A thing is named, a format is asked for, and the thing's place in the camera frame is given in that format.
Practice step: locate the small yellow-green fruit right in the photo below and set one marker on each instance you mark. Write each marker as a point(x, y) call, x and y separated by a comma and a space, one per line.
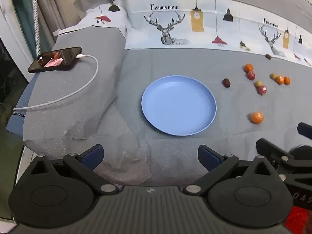
point(273, 76)

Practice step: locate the small yellow-green fruit lower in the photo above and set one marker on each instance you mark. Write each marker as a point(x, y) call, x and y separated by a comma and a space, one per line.
point(258, 84)

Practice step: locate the orange cluster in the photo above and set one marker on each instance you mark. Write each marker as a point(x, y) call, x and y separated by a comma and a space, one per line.
point(279, 80)

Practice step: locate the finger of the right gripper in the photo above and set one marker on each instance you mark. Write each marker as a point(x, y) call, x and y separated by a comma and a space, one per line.
point(304, 129)
point(277, 157)

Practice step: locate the small orange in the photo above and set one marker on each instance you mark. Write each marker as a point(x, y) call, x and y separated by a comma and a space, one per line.
point(248, 68)
point(287, 81)

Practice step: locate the red fruit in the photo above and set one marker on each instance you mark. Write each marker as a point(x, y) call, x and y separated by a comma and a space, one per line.
point(262, 90)
point(251, 75)

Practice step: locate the grey printed sofa cover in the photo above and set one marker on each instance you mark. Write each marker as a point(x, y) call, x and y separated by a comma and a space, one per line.
point(129, 44)

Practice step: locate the dark red date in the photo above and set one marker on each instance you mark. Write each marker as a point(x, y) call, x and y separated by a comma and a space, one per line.
point(268, 56)
point(226, 83)

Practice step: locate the blue round plate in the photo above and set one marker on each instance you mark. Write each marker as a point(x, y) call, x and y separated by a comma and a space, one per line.
point(178, 105)

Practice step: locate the small yellow-green fruit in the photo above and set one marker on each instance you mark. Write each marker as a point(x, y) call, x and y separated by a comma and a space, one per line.
point(258, 84)
point(273, 76)

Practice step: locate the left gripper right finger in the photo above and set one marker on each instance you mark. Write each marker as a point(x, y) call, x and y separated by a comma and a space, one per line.
point(219, 167)

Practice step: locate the grey curtain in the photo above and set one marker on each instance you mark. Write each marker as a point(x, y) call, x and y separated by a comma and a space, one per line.
point(51, 19)

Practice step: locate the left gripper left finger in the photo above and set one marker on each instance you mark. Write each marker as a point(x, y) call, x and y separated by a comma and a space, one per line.
point(85, 163)

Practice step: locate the black smartphone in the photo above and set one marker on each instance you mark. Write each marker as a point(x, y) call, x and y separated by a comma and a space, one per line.
point(62, 59)

